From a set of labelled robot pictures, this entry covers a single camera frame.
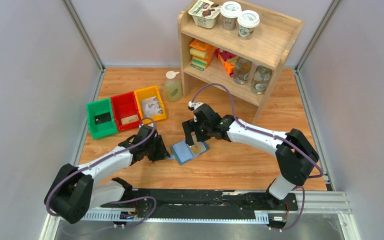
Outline blue leather card holder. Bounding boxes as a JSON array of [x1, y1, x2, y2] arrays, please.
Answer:
[[167, 140, 210, 165]]

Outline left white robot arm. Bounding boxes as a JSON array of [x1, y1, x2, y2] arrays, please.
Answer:
[[44, 125, 170, 224]]

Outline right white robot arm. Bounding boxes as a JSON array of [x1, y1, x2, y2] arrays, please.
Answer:
[[182, 101, 320, 210]]

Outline tan card in red bin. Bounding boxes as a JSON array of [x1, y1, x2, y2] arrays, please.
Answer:
[[121, 114, 139, 125]]

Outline printed card in yellow bin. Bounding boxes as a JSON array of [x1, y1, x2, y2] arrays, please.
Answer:
[[140, 96, 164, 118]]

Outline black card in green bin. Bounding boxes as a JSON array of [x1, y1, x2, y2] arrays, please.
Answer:
[[94, 112, 112, 125]]

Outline soap dispenser bottle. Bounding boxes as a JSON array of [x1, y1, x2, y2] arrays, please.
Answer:
[[164, 70, 183, 102]]

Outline red plastic bin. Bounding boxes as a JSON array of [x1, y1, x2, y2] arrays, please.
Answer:
[[110, 91, 141, 132]]

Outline yellow plastic bin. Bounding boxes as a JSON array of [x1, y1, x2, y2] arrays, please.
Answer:
[[133, 85, 167, 122]]

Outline green plastic bin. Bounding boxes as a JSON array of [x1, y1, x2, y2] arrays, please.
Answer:
[[86, 98, 118, 140]]

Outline left glass bottle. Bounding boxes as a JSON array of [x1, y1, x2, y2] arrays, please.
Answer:
[[232, 57, 253, 85]]

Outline glass bottle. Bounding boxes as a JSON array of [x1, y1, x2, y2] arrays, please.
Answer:
[[232, 57, 253, 85], [251, 65, 273, 95]]

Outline orange snack box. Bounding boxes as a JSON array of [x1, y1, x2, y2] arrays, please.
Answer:
[[215, 48, 239, 77]]

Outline wooden shelf unit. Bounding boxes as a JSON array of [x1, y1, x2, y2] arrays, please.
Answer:
[[177, 0, 305, 124]]

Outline stack of sponges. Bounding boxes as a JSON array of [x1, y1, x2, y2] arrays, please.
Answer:
[[189, 39, 217, 71]]

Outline right glass bottle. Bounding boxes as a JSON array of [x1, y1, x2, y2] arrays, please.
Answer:
[[251, 65, 273, 95]]

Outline yogurt cup pack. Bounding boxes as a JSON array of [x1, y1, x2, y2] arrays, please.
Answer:
[[188, 0, 222, 29]]

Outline right paper coffee cup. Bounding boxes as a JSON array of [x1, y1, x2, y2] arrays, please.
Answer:
[[237, 10, 260, 40]]

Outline paper coffee cup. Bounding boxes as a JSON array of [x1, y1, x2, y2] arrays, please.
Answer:
[[220, 1, 242, 31], [237, 10, 260, 40]]

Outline left paper coffee cup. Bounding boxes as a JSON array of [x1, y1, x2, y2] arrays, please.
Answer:
[[220, 1, 242, 31]]

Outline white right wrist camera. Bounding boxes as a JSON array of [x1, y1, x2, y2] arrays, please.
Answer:
[[188, 101, 204, 112]]

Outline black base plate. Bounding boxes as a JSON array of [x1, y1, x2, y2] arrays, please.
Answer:
[[99, 177, 299, 221]]

